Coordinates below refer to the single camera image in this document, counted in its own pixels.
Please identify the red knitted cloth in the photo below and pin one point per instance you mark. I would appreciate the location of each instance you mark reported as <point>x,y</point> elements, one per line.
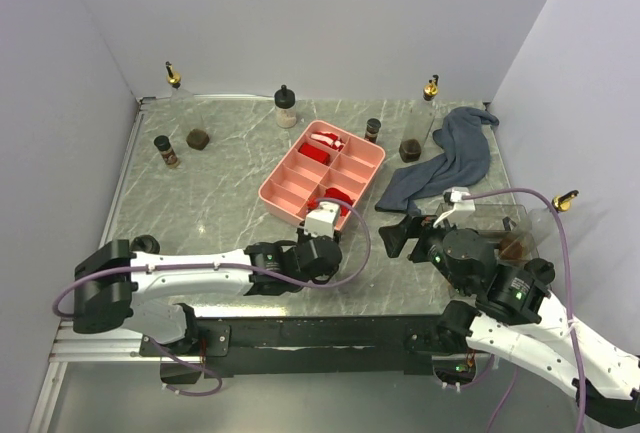
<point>330,192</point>

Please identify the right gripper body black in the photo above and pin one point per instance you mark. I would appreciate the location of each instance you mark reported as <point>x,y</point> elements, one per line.
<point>427,247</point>

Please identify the clear acrylic organizer rack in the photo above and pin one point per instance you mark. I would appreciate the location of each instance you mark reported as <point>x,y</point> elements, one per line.
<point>501,223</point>

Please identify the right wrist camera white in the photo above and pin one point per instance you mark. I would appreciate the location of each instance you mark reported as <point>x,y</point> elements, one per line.
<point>457,200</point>

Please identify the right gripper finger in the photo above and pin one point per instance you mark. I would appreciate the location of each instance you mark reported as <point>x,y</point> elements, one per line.
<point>414,222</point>
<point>394,238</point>

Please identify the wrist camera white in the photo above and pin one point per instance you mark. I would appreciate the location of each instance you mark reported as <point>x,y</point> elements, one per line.
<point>322,220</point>
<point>457,200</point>

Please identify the black table front rail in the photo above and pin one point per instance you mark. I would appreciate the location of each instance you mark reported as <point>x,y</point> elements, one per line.
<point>305,345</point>

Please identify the oil bottle gold spout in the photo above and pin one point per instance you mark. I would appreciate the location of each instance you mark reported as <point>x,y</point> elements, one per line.
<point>530,233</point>

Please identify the back left oil bottle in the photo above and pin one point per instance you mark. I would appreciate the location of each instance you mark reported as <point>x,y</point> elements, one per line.
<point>183,104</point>

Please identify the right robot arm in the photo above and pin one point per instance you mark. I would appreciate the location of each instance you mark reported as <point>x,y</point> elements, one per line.
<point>516,316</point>

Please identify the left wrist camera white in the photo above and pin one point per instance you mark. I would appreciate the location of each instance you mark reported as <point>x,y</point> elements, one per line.
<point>322,220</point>

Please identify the red folded cloth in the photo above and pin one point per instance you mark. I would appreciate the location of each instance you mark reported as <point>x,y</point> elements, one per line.
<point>315,153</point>

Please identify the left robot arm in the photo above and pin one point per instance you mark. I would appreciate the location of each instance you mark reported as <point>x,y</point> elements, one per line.
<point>119,288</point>

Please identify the back right oil bottle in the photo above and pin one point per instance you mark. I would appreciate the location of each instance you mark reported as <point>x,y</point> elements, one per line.
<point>419,122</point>

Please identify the blue grey towel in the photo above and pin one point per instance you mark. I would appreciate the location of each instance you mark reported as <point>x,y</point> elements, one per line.
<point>464,160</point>

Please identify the salt jar black lid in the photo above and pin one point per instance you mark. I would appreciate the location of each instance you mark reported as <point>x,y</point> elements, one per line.
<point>145,243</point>
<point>285,101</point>

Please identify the pink divided tray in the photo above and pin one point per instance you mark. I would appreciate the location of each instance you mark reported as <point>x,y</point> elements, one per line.
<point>287,189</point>

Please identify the spice shaker black cap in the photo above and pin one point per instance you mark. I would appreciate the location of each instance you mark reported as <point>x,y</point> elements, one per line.
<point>163,145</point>
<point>373,126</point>

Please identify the red white striped cloth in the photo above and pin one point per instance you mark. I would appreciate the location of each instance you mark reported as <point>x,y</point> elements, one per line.
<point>328,139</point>

